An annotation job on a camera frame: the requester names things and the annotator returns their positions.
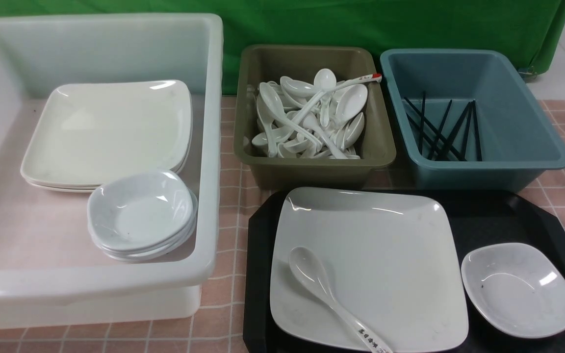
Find white ceramic soup spoon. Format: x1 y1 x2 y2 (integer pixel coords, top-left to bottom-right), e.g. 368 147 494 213
288 246 393 353

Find large white square plate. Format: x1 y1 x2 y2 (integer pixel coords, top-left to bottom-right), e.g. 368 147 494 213
270 187 469 353

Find black chopstick pair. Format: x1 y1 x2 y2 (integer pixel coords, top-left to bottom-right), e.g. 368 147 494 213
418 90 426 154

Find small white sauce dish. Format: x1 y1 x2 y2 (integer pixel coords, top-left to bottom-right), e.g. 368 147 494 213
461 243 565 339

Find pile of white spoons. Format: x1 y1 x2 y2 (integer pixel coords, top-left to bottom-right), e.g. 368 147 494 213
245 80 369 159

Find red tipped white spoon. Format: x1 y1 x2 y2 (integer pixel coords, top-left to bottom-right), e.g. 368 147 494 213
280 69 383 127

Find stack of small white dishes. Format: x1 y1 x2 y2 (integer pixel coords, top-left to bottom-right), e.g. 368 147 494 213
86 170 198 263

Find black chopsticks in bin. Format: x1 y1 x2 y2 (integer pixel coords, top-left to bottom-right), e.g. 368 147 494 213
403 98 484 162

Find blue plastic bin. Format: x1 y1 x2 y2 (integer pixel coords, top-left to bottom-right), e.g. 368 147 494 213
380 49 565 192

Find stack of white square plates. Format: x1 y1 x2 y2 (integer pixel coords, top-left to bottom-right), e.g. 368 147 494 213
20 79 194 189

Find black plastic tray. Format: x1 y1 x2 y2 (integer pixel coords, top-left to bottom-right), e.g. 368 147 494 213
243 190 565 353

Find large white plastic tub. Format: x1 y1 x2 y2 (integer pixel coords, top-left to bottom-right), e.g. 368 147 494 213
0 13 224 329

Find green backdrop cloth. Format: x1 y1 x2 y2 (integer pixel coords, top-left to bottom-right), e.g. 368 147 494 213
0 0 565 95

